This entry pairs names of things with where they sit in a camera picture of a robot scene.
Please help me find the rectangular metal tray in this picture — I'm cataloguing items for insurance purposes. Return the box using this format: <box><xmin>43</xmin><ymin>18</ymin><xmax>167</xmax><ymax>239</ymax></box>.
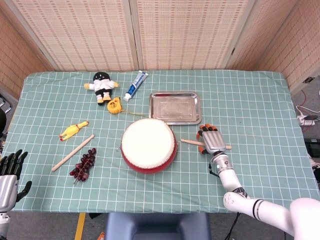
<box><xmin>148</xmin><ymin>91</ymin><xmax>203</xmax><ymax>126</ymax></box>

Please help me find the dark red grape bunch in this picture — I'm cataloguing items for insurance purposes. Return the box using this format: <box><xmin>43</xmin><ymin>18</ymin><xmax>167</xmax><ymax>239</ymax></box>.
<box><xmin>69</xmin><ymin>147</ymin><xmax>97</xmax><ymax>185</ymax></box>

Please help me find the wooden drumstick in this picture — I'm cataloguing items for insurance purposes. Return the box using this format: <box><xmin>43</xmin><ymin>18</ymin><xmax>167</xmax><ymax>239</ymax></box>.
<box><xmin>180</xmin><ymin>138</ymin><xmax>233</xmax><ymax>151</ymax></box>
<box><xmin>51</xmin><ymin>134</ymin><xmax>96</xmax><ymax>173</ymax></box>

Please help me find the black white plush doll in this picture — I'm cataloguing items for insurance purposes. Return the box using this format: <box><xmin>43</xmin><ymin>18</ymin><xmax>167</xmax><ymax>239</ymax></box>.
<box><xmin>83</xmin><ymin>71</ymin><xmax>120</xmax><ymax>106</ymax></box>

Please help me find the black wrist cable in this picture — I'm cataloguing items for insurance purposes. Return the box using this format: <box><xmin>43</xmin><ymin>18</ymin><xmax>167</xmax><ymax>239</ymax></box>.
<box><xmin>208</xmin><ymin>161</ymin><xmax>221</xmax><ymax>177</ymax></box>

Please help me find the blue white toothpaste tube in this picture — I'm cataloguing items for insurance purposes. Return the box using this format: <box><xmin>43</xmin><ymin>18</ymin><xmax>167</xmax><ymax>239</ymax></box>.
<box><xmin>123</xmin><ymin>70</ymin><xmax>149</xmax><ymax>103</ymax></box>

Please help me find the yellow rubber chicken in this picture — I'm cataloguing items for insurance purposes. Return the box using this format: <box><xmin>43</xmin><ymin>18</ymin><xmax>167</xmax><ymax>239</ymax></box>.
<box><xmin>58</xmin><ymin>120</ymin><xmax>90</xmax><ymax>143</ymax></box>

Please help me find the green checked tablecloth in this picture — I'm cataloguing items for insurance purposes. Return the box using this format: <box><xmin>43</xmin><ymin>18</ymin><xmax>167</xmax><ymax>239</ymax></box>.
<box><xmin>1</xmin><ymin>69</ymin><xmax>320</xmax><ymax>215</ymax></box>

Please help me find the woven folding screen panel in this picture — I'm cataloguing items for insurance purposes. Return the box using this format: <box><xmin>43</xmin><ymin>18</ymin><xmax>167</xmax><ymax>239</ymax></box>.
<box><xmin>254</xmin><ymin>0</ymin><xmax>320</xmax><ymax>96</ymax></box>
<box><xmin>0</xmin><ymin>7</ymin><xmax>55</xmax><ymax>101</ymax></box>
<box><xmin>224</xmin><ymin>0</ymin><xmax>301</xmax><ymax>71</ymax></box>
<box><xmin>0</xmin><ymin>0</ymin><xmax>140</xmax><ymax>73</ymax></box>
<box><xmin>129</xmin><ymin>0</ymin><xmax>256</xmax><ymax>71</ymax></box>

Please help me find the white power strip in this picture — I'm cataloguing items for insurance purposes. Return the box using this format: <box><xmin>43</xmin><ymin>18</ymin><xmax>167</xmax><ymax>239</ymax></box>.
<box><xmin>296</xmin><ymin>106</ymin><xmax>316</xmax><ymax>126</ymax></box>

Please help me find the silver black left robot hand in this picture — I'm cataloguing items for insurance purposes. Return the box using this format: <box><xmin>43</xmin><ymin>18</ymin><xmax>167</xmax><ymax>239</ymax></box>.
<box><xmin>0</xmin><ymin>149</ymin><xmax>33</xmax><ymax>214</ymax></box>

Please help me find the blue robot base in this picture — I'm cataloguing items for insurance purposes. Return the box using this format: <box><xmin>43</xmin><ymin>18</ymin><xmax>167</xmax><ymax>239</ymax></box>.
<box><xmin>104</xmin><ymin>212</ymin><xmax>212</xmax><ymax>240</ymax></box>

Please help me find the red and white drum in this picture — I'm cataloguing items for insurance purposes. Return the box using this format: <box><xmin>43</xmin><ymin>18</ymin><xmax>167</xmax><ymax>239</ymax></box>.
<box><xmin>120</xmin><ymin>118</ymin><xmax>179</xmax><ymax>175</ymax></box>

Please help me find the yellow tape measure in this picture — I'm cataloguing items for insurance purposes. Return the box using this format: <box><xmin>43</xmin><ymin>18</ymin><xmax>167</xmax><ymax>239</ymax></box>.
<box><xmin>106</xmin><ymin>97</ymin><xmax>149</xmax><ymax>118</ymax></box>

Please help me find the black box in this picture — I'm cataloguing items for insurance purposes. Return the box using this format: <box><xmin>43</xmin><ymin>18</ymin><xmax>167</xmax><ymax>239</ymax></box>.
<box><xmin>304</xmin><ymin>136</ymin><xmax>320</xmax><ymax>157</ymax></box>

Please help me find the black chair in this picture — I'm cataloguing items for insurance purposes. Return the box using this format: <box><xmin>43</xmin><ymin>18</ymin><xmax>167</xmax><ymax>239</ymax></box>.
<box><xmin>0</xmin><ymin>92</ymin><xmax>13</xmax><ymax>141</ymax></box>

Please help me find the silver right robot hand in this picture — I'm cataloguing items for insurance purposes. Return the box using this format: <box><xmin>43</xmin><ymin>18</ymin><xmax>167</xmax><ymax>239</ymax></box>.
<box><xmin>196</xmin><ymin>123</ymin><xmax>227</xmax><ymax>156</ymax></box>

